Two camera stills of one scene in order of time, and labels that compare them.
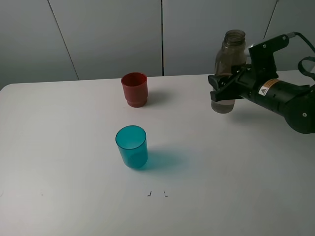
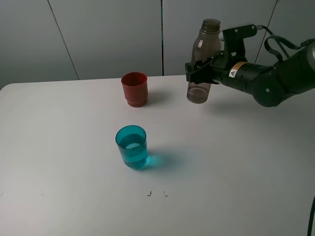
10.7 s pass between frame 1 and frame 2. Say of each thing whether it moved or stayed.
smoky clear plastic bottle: moved
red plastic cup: stayed
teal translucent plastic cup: stayed
